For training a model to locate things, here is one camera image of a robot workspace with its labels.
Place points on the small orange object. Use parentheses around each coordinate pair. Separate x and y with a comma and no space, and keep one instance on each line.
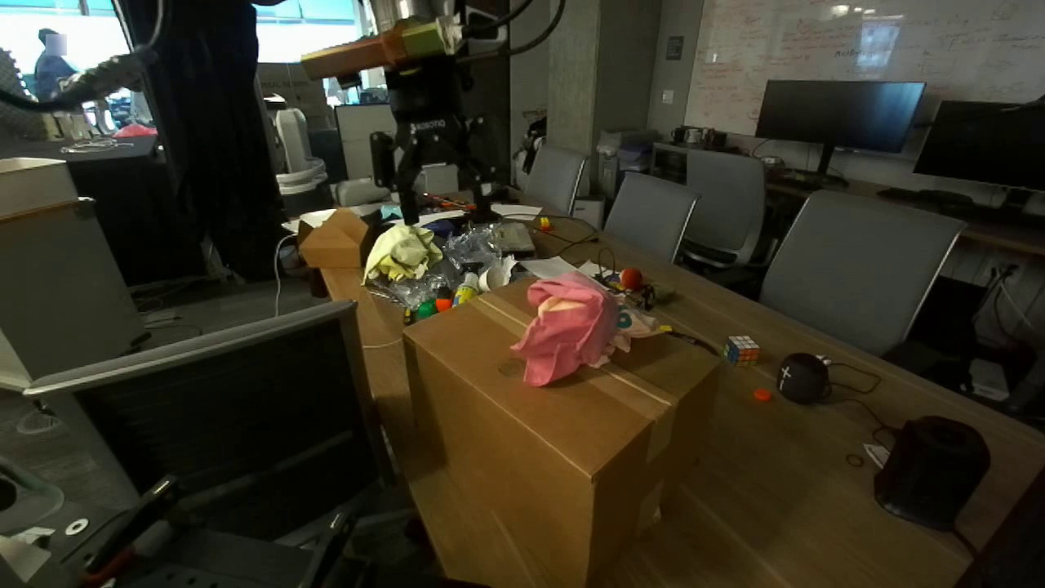
(443,306)

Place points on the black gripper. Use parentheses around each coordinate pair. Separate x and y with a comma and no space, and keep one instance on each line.
(436,103)

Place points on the yellow red small toy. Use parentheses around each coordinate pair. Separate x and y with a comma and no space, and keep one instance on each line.
(542,223)

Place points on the red round object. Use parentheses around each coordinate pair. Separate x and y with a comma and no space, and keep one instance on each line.
(631,278)

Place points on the white paper sheet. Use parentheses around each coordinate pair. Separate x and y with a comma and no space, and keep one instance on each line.
(516,210)

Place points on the white paper stack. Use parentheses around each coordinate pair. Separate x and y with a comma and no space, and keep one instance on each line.
(549,264)

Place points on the black pouch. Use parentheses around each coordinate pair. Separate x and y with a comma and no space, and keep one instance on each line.
(932,469)

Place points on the small orange ball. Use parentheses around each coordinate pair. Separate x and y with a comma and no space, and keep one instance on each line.
(762,393)

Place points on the wall whiteboard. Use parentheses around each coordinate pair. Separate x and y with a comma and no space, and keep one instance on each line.
(794,42)

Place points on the brown cardboard piece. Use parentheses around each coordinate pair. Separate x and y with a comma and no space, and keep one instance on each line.
(332,246)

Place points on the black computer monitor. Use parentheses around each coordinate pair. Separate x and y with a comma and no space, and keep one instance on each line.
(984,140)
(837,116)

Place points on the grey cabinet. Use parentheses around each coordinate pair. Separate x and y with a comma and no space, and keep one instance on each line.
(67,283)

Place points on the peach cloth garment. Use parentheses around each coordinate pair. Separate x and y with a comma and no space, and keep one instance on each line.
(600,327)

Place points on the black curtain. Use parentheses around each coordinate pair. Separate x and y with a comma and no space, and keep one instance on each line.
(206,140)

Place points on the clear plastic bags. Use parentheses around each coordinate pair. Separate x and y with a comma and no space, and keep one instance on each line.
(474,250)

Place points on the small colourful puzzle cube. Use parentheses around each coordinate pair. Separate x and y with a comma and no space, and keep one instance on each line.
(743,347)

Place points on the yellow cloth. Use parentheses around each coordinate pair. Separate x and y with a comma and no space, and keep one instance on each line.
(403,257)

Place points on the brown cardboard box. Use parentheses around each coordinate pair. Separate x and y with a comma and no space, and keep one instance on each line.
(523,457)

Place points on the person in dark clothes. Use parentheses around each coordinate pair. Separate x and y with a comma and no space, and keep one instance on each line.
(51,65)

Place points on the pink cloth garment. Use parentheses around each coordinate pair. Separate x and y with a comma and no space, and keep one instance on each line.
(555,327)

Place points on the white round appliance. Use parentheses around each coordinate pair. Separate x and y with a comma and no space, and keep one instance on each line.
(292,136)

